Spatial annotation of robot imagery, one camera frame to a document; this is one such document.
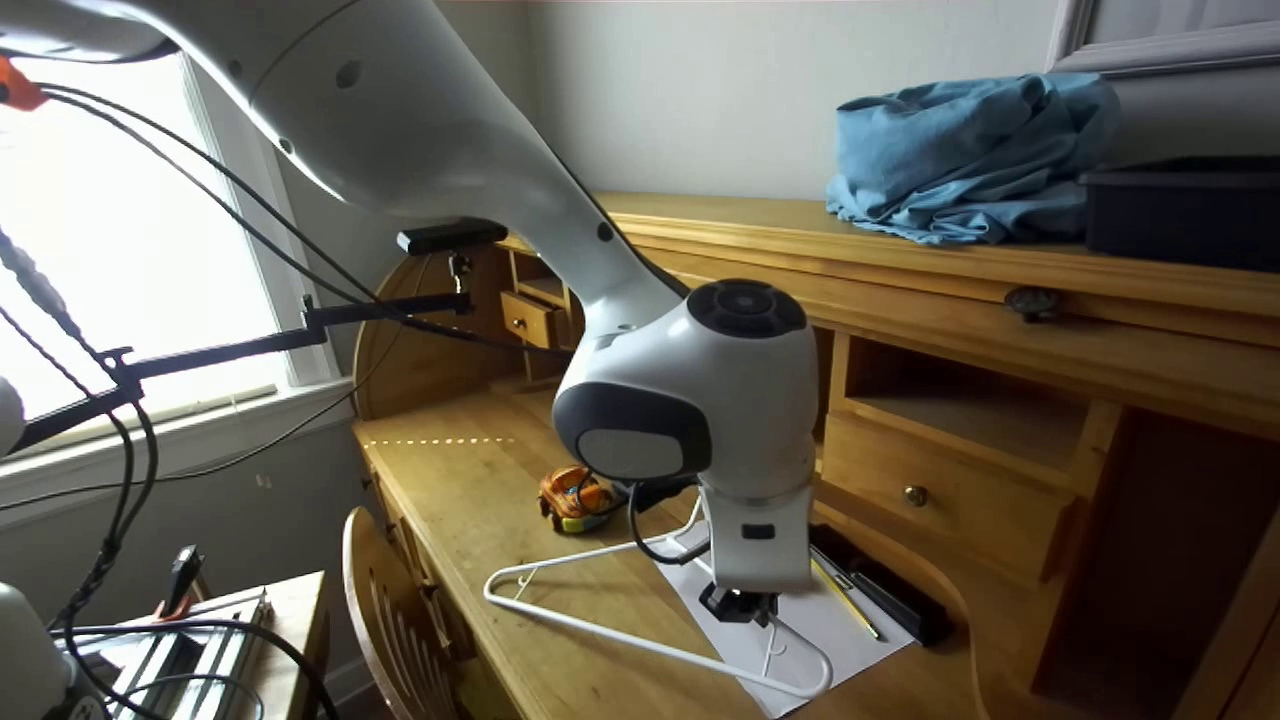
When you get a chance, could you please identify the light blue folded cloth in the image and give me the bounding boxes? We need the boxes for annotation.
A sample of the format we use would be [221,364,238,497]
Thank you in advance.
[823,71,1125,251]

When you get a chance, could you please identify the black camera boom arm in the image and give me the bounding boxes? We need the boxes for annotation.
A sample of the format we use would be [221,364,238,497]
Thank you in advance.
[0,293,475,454]

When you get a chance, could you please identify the yellow pencil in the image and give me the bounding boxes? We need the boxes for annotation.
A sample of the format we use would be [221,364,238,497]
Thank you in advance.
[811,552,893,649]

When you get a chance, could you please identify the grey metal rails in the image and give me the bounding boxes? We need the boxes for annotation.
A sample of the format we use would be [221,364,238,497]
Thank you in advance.
[95,596,276,720]

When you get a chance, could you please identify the orange cable clip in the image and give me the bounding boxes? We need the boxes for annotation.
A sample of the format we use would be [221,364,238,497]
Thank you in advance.
[0,52,51,115]

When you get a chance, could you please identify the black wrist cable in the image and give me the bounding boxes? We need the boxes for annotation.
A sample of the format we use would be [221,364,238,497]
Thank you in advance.
[629,479,716,570]

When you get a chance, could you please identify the white wire clothing hanger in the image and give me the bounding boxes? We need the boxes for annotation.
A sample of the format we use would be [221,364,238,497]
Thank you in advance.
[478,522,834,702]

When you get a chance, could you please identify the wooden side table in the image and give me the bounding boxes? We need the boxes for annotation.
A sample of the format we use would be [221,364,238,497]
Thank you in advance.
[51,568,332,720]

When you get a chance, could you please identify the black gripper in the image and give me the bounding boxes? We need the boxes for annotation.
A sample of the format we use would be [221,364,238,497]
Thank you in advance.
[695,581,783,630]

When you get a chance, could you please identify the grey flat case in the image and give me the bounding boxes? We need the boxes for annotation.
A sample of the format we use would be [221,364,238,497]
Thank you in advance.
[1053,17,1280,170]

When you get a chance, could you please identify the wooden chair back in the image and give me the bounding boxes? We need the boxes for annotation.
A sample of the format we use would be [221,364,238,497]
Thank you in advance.
[334,501,472,720]

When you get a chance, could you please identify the orange toy car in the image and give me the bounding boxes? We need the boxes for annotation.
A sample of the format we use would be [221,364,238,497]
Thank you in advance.
[534,464,630,538]

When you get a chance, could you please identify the black box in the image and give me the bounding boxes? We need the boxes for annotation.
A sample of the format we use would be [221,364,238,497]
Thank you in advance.
[1080,156,1280,273]

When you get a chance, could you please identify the wooden roll-top desk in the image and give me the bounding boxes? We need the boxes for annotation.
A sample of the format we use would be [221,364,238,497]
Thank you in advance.
[348,193,1280,720]

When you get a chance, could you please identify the black desk latch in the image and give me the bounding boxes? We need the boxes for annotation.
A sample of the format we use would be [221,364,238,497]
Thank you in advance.
[1003,285,1072,329]

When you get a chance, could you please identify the black stereo camera bar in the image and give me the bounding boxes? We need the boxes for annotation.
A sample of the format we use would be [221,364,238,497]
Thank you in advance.
[392,214,510,258]

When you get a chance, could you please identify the black red hand tool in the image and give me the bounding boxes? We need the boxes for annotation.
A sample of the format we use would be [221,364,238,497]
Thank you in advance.
[155,538,206,623]

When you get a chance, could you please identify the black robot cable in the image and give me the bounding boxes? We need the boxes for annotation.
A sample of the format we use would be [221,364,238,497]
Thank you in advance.
[0,77,392,720]

